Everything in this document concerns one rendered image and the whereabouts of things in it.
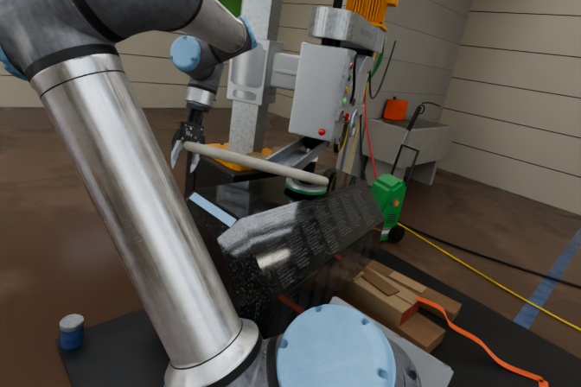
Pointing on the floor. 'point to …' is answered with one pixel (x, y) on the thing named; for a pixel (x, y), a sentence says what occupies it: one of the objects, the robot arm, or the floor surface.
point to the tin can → (72, 332)
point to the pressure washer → (392, 199)
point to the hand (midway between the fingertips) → (182, 167)
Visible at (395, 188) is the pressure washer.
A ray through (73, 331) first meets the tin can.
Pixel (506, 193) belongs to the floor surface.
